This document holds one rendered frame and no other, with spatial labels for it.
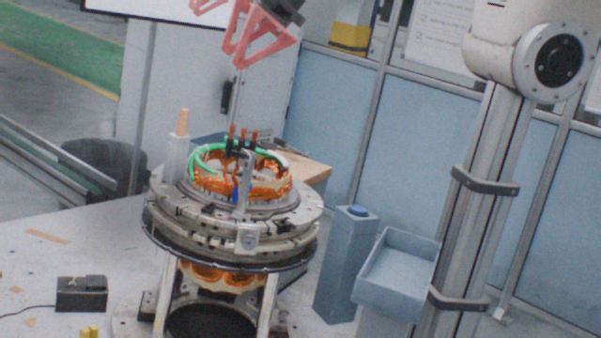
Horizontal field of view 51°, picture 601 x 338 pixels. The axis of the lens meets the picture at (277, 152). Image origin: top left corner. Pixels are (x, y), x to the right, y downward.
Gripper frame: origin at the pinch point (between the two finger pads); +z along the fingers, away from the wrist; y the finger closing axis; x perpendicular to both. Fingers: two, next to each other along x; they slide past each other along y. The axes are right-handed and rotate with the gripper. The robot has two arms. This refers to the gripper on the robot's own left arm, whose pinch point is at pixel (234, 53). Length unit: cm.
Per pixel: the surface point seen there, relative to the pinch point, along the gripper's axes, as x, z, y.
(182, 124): 6.6, 16.0, -24.3
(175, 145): 7.8, 19.7, -23.5
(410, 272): 52, 11, -10
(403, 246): 53, 9, -18
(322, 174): 45, 11, -48
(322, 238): 169, 63, -237
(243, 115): 86, 34, -249
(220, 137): 28, 22, -71
